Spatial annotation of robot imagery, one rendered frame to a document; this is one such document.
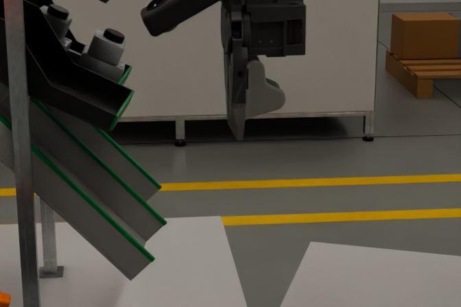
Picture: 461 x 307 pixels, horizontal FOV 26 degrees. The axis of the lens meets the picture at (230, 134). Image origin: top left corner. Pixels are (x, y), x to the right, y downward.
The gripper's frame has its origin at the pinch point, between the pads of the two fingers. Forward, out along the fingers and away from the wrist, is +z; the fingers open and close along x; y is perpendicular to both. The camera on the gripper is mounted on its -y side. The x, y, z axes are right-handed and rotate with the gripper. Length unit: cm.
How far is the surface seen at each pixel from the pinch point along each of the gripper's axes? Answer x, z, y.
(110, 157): 43.4, 16.6, -13.9
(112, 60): 35.7, -0.2, -13.0
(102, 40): 35.6, -3.1, -14.2
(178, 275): 44, 37, -4
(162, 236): 61, 37, -5
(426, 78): 477, 111, 175
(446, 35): 523, 93, 202
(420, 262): 45, 37, 36
